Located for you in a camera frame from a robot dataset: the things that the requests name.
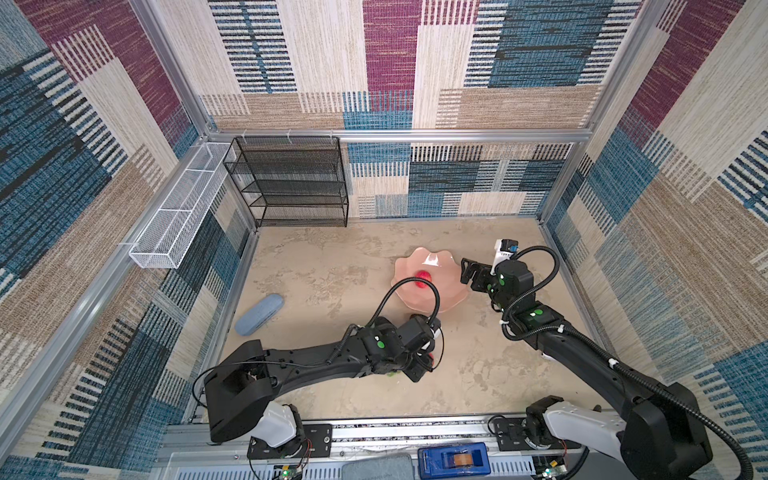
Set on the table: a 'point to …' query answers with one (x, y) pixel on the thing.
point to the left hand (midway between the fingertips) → (426, 359)
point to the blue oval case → (257, 315)
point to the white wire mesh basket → (164, 237)
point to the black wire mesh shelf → (291, 181)
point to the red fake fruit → (423, 274)
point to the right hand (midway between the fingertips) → (476, 266)
